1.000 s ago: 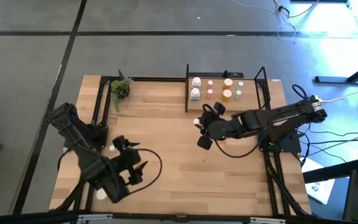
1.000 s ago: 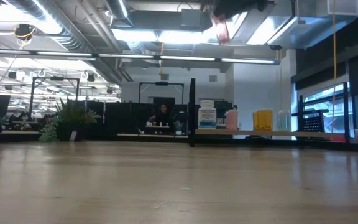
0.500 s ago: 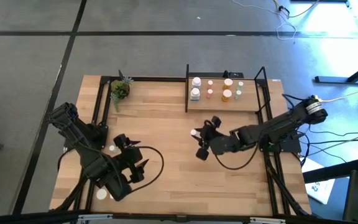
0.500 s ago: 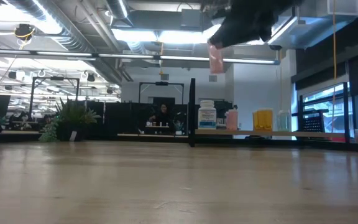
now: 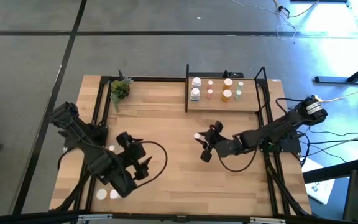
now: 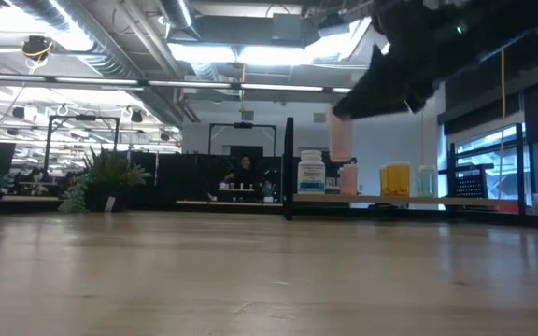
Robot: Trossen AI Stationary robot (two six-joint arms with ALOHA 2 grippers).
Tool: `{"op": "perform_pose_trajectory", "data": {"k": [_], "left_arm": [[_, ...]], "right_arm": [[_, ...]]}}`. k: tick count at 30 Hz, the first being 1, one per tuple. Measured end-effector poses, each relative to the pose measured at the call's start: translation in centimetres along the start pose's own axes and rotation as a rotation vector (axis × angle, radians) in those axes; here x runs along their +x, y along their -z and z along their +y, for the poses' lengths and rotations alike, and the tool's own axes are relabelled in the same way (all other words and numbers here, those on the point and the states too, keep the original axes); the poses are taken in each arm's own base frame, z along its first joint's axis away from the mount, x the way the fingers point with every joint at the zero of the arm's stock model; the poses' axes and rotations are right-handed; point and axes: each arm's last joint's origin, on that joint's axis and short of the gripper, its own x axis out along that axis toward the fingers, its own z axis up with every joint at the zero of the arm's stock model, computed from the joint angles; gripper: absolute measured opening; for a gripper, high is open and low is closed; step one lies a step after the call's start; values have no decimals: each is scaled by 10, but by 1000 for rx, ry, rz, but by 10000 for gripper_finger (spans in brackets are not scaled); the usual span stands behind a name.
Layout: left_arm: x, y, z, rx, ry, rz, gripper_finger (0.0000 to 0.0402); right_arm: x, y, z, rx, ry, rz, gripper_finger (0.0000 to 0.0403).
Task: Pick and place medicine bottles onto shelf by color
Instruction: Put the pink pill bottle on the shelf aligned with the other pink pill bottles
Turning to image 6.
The green potted plant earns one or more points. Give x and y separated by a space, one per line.
105 177

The small background potted plant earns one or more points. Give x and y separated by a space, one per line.
268 189

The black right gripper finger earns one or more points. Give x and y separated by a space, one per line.
422 95
376 93

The white melatonin bottle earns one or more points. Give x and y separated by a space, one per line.
311 175

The black perforated rack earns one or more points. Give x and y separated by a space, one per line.
472 184

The black background rig frame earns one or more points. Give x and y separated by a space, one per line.
82 117
243 125

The person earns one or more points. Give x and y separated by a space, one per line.
245 170

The wooden shelf with black frame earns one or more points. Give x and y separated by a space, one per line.
460 201

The black table rail frame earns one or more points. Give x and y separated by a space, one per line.
390 214

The pink pill bottle white cap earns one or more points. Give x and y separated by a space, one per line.
340 140

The silver ribbed ceiling duct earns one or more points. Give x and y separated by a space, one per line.
110 65

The black office partition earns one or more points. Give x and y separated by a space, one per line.
180 177

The ceiling light strip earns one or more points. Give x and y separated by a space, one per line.
283 87

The grey ceiling box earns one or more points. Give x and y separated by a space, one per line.
287 28

